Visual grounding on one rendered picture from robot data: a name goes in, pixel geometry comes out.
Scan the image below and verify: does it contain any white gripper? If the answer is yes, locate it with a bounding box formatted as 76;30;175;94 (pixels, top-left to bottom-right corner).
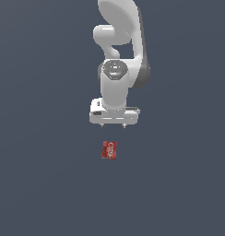
89;98;141;129

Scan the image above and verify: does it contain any red printed box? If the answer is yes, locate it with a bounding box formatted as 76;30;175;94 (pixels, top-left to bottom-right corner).
101;140;118;160

